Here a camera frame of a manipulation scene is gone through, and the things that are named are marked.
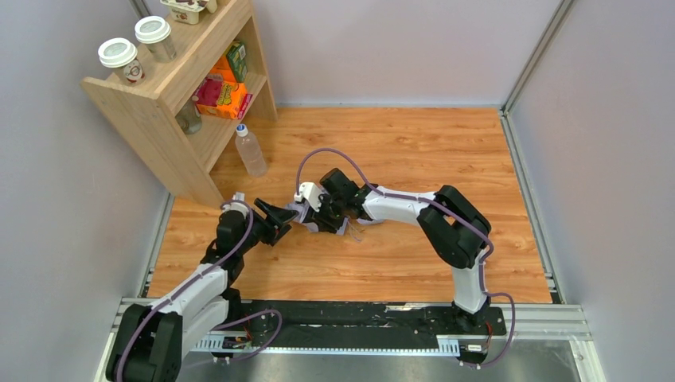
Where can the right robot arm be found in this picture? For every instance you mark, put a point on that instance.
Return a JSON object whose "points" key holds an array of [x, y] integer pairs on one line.
{"points": [[456, 230]]}

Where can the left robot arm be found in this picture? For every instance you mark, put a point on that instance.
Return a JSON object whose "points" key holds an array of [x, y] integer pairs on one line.
{"points": [[200, 284]]}

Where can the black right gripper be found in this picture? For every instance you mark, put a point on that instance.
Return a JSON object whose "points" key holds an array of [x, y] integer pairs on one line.
{"points": [[321, 214]]}

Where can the yogurt cup pack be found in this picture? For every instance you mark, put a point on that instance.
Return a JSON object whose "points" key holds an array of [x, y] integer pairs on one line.
{"points": [[189, 11]]}

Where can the rear white-lidded paper cup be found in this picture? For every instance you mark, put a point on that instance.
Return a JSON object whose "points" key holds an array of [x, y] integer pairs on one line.
{"points": [[155, 33]]}

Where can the white-lidded paper cup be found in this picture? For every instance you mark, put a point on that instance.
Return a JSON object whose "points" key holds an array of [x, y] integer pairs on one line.
{"points": [[121, 56], [155, 33]]}

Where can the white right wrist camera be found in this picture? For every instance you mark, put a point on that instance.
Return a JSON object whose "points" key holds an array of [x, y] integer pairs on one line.
{"points": [[309, 194]]}

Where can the lavender folding umbrella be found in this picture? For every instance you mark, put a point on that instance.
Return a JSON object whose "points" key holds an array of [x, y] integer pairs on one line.
{"points": [[305, 218]]}

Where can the orange snack box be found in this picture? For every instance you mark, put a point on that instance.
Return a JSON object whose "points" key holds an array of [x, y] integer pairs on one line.
{"points": [[222, 99]]}

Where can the green drink carton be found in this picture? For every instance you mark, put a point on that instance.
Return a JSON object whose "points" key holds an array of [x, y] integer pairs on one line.
{"points": [[231, 64]]}

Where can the wooden shelf unit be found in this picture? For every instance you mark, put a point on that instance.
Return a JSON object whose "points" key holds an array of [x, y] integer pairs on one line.
{"points": [[145, 114]]}

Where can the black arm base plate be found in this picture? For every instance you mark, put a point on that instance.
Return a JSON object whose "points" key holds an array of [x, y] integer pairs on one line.
{"points": [[362, 325]]}

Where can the front white-lidded paper cup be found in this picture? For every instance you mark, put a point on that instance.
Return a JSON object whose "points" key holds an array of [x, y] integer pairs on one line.
{"points": [[121, 56]]}

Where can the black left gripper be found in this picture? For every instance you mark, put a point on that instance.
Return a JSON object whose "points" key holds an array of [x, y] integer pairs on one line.
{"points": [[268, 226]]}

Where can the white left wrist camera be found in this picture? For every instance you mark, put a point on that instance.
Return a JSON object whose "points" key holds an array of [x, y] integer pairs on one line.
{"points": [[236, 203]]}

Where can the clear plastic water bottle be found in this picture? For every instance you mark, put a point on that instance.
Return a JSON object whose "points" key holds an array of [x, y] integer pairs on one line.
{"points": [[250, 151]]}

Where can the glass jar on shelf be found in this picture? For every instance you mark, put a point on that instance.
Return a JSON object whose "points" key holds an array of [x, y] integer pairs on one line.
{"points": [[189, 117]]}

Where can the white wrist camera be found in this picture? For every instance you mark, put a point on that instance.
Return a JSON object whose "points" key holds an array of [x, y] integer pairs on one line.
{"points": [[236, 203], [309, 194]]}

